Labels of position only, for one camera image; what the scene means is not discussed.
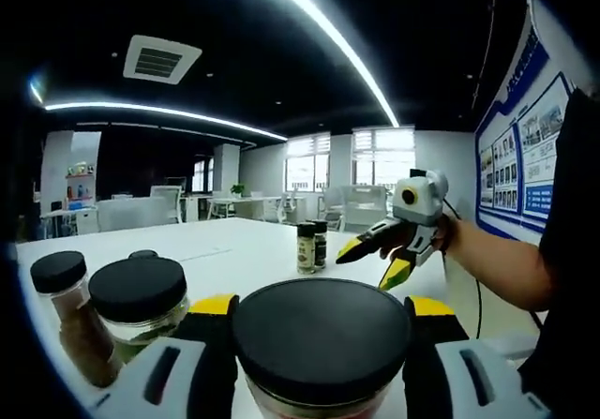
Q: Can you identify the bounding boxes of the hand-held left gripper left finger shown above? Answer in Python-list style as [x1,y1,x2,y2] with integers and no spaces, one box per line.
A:
[91,292,240,419]

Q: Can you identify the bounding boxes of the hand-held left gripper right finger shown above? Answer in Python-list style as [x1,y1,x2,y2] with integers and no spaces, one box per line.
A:
[402,295,552,419]

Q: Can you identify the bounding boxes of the dark pepper small spice bottle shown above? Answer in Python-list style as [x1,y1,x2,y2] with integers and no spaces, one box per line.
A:
[311,219,329,270]

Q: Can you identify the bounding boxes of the beige label small spice bottle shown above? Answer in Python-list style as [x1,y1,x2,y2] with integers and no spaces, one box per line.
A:
[296,221,317,276]

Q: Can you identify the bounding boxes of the brown powder jar black lid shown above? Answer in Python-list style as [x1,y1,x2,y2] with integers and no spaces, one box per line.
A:
[30,249,126,389]

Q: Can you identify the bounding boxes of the green powder jar black lid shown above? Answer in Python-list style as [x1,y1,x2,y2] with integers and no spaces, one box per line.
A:
[87,255,191,364]

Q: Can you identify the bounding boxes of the red label jar black lid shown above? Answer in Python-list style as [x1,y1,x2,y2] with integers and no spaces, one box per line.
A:
[232,277,413,419]

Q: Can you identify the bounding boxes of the person's right hand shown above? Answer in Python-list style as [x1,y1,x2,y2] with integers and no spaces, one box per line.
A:
[379,215,454,266]

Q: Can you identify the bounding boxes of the white mesh office chair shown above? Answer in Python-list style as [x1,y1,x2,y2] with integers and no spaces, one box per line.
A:
[149,185,183,224]
[318,187,346,231]
[339,184,390,232]

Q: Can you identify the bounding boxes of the office window with blinds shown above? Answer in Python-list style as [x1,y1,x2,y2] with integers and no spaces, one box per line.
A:
[352,127,416,187]
[285,131,332,193]
[191,156,215,193]

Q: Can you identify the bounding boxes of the white office desk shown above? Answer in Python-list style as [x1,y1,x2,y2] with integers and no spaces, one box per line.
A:
[205,195,308,223]

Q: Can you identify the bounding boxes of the white table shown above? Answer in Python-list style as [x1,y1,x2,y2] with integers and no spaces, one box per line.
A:
[16,217,540,419]

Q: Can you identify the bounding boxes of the display shelf with colourful items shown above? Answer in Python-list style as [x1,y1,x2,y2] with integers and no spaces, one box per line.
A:
[65,160,98,212]

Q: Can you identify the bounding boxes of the ceiling air conditioner vent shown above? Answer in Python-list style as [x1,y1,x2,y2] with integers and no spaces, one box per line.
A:
[122,34,203,86]

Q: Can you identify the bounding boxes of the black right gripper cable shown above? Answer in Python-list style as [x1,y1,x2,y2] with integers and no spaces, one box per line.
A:
[442,197,548,341]

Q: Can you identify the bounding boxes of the blue wall poster board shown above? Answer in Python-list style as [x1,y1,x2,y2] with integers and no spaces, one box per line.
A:
[472,0,576,243]

